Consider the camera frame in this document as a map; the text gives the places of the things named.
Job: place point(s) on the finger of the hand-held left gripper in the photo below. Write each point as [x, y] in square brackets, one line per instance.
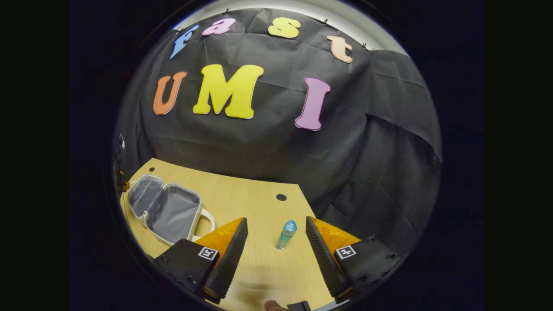
[124, 185]

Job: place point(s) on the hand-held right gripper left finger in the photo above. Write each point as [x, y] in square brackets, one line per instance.
[229, 263]

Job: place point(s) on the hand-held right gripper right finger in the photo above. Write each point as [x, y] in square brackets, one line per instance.
[326, 259]

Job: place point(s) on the blue skincare bottle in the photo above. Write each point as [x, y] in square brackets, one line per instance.
[286, 235]

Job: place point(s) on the white suitcase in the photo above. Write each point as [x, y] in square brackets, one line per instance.
[168, 211]

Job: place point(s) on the black backdrop cloth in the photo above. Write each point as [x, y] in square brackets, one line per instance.
[259, 151]

